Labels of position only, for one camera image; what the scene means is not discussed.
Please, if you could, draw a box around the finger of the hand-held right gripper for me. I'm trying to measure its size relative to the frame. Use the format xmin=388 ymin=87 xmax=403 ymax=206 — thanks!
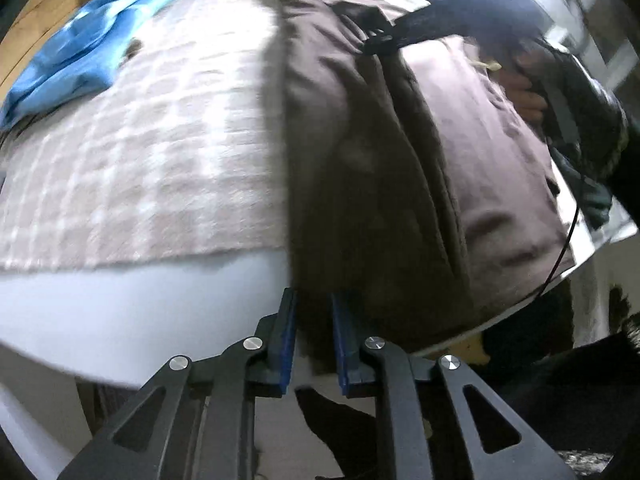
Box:
xmin=360 ymin=1 xmax=449 ymax=58

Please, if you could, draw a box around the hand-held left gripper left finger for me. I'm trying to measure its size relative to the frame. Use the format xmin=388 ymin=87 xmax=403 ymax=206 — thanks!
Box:
xmin=57 ymin=287 xmax=299 ymax=480

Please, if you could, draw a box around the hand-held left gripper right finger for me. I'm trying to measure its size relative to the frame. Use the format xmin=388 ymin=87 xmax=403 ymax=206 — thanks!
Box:
xmin=330 ymin=292 xmax=577 ymax=480

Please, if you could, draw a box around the brown fleece garment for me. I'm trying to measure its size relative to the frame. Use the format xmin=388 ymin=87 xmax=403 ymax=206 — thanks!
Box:
xmin=275 ymin=0 xmax=577 ymax=377

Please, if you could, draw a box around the blue garment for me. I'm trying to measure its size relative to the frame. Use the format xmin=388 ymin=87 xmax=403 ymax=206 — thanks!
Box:
xmin=0 ymin=0 xmax=188 ymax=129

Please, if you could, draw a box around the person's right forearm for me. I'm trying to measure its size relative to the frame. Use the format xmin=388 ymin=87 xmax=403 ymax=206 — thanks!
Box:
xmin=565 ymin=50 xmax=640 ymax=211

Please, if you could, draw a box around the person's right hand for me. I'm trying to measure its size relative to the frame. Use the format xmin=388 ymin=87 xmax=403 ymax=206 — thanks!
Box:
xmin=500 ymin=52 xmax=551 ymax=128

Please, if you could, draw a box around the beige checked blanket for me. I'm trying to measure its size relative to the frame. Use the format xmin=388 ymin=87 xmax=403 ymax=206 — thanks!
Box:
xmin=0 ymin=0 xmax=301 ymax=274

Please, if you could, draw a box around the person's dark clothing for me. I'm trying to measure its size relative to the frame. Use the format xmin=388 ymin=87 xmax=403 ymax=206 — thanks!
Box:
xmin=477 ymin=310 xmax=640 ymax=480

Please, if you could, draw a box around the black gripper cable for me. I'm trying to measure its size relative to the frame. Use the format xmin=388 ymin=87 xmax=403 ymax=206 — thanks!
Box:
xmin=537 ymin=180 xmax=584 ymax=299

